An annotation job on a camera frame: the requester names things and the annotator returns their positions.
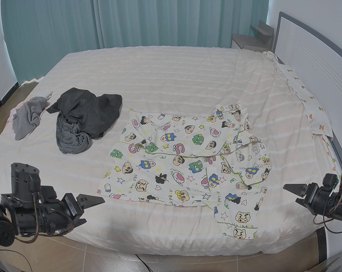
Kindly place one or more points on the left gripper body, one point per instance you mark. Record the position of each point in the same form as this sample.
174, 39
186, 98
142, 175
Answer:
54, 217

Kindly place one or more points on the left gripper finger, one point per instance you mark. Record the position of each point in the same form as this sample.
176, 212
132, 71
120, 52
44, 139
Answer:
88, 200
79, 224

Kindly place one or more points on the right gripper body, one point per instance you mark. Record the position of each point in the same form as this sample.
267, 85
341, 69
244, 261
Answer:
318, 200

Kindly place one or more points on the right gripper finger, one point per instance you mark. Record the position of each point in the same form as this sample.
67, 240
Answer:
301, 202
298, 190

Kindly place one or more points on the white printed pyjama top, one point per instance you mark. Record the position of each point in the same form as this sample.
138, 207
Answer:
182, 163

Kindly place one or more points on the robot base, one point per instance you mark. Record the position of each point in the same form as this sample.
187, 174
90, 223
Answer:
341, 265

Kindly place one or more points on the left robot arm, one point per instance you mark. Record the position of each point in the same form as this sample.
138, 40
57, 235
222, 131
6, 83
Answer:
23, 180

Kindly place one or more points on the bed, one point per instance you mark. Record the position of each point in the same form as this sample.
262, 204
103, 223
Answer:
173, 75

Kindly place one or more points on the black garment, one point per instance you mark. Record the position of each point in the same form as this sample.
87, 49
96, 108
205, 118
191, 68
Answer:
86, 109

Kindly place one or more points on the white printed pillow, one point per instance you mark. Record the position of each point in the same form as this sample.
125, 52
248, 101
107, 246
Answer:
304, 95

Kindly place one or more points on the grey garment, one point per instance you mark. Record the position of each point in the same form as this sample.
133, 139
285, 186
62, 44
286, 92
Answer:
26, 117

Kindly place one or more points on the grey bedside table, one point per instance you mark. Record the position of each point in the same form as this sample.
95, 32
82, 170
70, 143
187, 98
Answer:
253, 38

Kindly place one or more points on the blue-green curtain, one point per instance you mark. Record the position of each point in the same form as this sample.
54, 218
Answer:
182, 13
52, 24

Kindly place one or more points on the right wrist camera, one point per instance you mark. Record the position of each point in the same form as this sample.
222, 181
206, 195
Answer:
329, 181

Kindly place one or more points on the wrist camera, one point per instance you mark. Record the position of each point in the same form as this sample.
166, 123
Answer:
329, 181
47, 194

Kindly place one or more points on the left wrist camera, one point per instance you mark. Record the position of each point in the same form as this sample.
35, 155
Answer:
47, 194

